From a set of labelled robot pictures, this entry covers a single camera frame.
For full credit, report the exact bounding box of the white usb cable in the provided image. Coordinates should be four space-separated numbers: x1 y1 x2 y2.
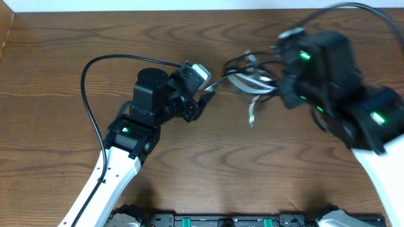
205 49 282 128

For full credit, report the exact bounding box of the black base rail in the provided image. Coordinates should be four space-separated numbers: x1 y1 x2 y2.
107 213 388 227

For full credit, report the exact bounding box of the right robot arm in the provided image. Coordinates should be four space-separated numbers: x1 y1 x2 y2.
275 28 403 226

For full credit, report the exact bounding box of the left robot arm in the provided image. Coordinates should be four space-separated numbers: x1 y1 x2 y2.
60 62 214 226

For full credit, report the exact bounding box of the left camera cable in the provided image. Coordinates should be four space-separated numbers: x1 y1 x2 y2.
71 54 182 227

